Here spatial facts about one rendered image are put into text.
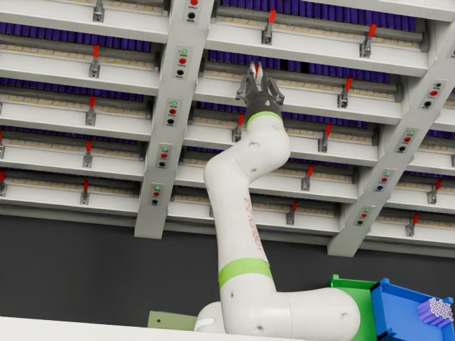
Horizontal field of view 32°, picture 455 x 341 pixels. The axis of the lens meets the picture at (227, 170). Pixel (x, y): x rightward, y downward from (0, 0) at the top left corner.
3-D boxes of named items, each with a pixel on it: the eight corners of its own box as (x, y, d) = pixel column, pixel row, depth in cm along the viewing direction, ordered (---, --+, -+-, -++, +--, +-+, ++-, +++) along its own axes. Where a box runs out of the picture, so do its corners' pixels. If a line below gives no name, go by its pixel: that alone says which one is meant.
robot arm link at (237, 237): (280, 272, 170) (250, 249, 164) (239, 296, 174) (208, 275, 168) (254, 159, 196) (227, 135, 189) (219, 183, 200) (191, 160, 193)
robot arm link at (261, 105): (287, 110, 190) (250, 106, 189) (277, 149, 198) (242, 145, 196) (284, 97, 195) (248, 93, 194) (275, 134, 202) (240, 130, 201)
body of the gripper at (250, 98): (243, 124, 199) (240, 103, 206) (275, 127, 200) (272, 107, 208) (248, 99, 195) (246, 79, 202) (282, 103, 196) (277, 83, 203)
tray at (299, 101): (396, 125, 229) (409, 110, 220) (191, 100, 220) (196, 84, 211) (393, 65, 237) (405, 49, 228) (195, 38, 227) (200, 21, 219)
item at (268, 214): (336, 236, 275) (349, 223, 263) (164, 219, 266) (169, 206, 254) (335, 183, 283) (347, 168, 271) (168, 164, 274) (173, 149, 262)
